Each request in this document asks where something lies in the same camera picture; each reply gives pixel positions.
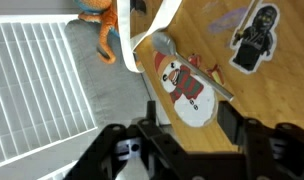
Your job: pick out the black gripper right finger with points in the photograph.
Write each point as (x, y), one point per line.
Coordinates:
(231, 122)

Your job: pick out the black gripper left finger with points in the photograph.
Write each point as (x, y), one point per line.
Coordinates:
(151, 111)

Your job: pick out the silver metal spoon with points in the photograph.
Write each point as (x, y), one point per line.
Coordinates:
(166, 45)

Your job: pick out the grey sofa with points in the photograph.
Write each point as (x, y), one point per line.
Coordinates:
(114, 94)

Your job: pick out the snowman sticker with red hat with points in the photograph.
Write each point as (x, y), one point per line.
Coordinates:
(193, 99)

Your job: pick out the black ninja figure sticker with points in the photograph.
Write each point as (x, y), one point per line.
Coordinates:
(255, 39)

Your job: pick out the orange plush octopus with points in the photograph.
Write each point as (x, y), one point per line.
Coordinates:
(103, 13)

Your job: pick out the white window blinds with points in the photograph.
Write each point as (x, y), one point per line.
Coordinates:
(42, 101)

